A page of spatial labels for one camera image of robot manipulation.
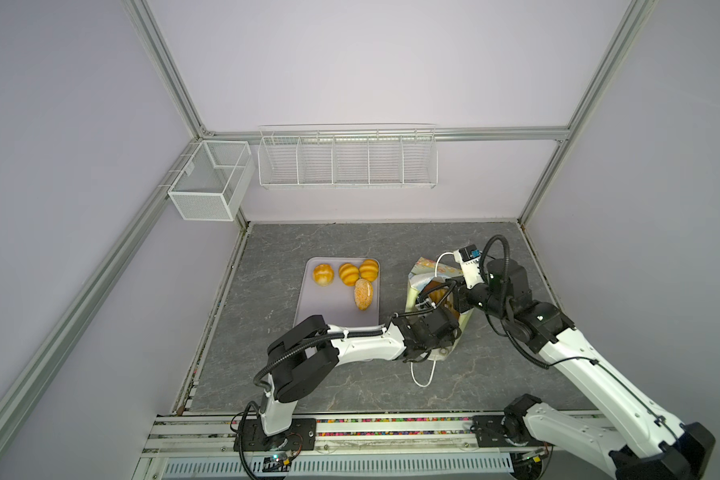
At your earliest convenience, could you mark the floral paper bag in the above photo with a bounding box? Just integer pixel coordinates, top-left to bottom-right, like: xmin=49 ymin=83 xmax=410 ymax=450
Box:
xmin=405 ymin=251 xmax=474 ymax=388

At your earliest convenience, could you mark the oval sesame bread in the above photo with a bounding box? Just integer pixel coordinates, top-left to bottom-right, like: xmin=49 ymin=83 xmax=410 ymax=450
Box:
xmin=354 ymin=278 xmax=374 ymax=311

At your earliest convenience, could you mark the yellow twisted bread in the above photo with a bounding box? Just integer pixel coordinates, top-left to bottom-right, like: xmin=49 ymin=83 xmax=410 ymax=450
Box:
xmin=358 ymin=259 xmax=380 ymax=282
xmin=338 ymin=263 xmax=360 ymax=287

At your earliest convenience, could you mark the round sesame bun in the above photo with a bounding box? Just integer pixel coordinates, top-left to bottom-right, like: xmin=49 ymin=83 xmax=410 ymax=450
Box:
xmin=312 ymin=263 xmax=334 ymax=286

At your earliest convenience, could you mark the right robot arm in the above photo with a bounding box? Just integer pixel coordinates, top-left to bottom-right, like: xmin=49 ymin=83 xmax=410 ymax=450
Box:
xmin=455 ymin=247 xmax=716 ymax=479

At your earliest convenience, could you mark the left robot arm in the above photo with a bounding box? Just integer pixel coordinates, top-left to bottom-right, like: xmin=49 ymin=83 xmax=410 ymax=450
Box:
xmin=253 ymin=307 xmax=463 ymax=437

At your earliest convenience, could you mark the lavender tray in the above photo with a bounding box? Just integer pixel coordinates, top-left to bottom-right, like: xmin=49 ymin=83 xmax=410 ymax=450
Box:
xmin=293 ymin=257 xmax=380 ymax=327

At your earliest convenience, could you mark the white mesh box basket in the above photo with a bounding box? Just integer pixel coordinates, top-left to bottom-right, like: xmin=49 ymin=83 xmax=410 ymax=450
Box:
xmin=168 ymin=140 xmax=255 ymax=222

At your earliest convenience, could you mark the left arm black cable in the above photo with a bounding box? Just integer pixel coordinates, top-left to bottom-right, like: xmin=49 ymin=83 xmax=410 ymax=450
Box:
xmin=239 ymin=279 xmax=457 ymax=433

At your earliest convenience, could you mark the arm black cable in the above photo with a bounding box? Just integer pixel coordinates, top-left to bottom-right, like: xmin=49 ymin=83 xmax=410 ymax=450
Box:
xmin=239 ymin=279 xmax=457 ymax=433
xmin=477 ymin=235 xmax=679 ymax=439

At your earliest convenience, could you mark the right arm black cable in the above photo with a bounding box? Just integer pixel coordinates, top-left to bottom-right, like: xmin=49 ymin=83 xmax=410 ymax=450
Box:
xmin=477 ymin=235 xmax=679 ymax=439

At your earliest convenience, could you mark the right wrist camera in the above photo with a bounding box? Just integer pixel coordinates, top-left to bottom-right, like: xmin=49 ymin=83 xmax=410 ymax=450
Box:
xmin=453 ymin=244 xmax=484 ymax=289

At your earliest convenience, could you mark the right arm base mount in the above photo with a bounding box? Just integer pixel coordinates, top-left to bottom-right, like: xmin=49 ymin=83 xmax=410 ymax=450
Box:
xmin=469 ymin=414 xmax=556 ymax=448

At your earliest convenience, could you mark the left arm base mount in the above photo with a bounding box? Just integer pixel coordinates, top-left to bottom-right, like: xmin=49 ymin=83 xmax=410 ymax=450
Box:
xmin=233 ymin=417 xmax=318 ymax=452

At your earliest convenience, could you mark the white wire basket rack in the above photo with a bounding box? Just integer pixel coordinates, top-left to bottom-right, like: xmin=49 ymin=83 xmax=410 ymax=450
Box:
xmin=258 ymin=123 xmax=439 ymax=189

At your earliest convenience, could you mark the aluminium front rail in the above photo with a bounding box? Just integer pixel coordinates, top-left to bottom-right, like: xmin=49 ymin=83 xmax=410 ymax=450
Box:
xmin=140 ymin=410 xmax=623 ymax=458

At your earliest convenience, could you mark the aluminium frame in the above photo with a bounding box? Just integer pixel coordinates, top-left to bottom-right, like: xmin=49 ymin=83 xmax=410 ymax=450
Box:
xmin=0 ymin=1 xmax=656 ymax=460

